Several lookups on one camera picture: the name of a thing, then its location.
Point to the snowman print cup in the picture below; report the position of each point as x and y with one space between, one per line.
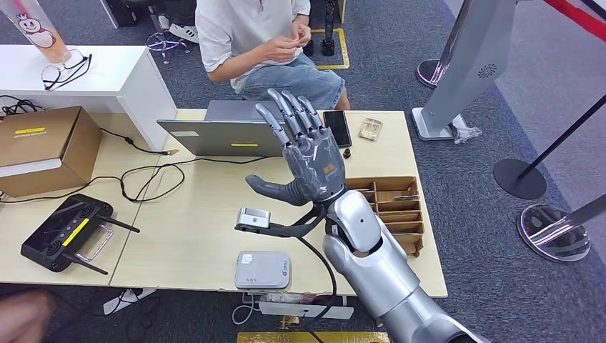
39 35

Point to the cardboard box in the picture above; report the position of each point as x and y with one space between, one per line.
51 156

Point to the grey laptop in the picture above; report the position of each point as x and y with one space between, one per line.
227 137

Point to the black smartphone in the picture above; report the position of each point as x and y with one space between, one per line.
340 130

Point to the grey card reader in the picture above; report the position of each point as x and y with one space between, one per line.
262 272

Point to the black post stand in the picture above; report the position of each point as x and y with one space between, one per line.
308 49
328 45

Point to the white cabinet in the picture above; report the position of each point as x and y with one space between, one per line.
108 71

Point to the white power strip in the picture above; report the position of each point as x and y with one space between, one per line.
124 300

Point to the person's right hand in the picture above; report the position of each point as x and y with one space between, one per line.
281 49

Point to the red barrier belt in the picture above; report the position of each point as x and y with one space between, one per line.
575 16

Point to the yellow floor tape square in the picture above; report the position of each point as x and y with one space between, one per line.
344 57

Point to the chrome stanchion post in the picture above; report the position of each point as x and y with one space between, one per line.
424 75
554 236

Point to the white striped shoe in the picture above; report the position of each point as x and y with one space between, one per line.
184 32
163 21

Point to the chrome stool base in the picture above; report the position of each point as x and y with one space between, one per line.
162 45

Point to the grey kiosk stand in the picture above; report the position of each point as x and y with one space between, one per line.
468 61

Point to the black stanchion post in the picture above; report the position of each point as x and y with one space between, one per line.
518 180

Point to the small black knob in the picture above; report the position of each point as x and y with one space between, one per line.
347 153

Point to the wooden card organizer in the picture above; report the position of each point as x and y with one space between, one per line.
400 217

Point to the worn yellow floor tape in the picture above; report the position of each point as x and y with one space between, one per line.
284 338

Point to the person's hand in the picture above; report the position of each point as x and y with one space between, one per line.
281 49
302 33

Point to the black-framed glasses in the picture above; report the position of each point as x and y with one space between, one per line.
56 75

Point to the person's left hand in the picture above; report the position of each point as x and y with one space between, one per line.
302 33

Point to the person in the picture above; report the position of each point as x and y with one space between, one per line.
236 28

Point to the person's right forearm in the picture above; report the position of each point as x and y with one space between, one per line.
236 66

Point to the blue-edged key card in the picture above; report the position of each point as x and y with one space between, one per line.
364 190
406 197

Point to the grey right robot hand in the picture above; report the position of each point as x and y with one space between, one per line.
317 165

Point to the black cabinet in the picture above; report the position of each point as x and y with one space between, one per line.
122 12

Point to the clear-sleeved print card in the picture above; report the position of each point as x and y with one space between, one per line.
370 130

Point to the black remote controller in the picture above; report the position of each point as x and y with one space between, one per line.
60 232

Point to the clear plastic wrap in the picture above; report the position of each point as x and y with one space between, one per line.
466 135

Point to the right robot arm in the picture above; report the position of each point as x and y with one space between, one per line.
374 274

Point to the blurred reddish object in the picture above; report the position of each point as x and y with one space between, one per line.
21 319

